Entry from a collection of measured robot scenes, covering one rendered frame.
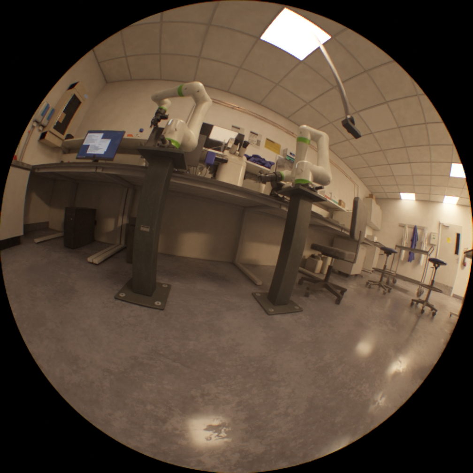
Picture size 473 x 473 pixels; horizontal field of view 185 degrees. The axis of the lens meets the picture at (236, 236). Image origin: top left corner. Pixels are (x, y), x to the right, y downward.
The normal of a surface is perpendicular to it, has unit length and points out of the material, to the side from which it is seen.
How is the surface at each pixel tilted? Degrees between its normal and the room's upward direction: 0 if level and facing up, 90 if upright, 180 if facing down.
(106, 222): 90
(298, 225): 90
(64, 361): 0
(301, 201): 90
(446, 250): 90
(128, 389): 0
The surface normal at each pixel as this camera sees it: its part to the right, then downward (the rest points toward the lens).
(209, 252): 0.33, 0.15
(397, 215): -0.92, -0.15
